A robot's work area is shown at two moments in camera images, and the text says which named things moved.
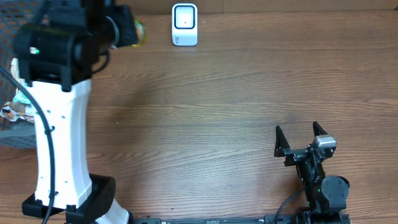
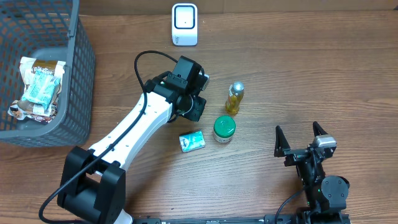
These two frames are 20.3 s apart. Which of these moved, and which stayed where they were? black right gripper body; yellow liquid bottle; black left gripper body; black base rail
Moved: yellow liquid bottle; black left gripper body
Stayed: black base rail; black right gripper body
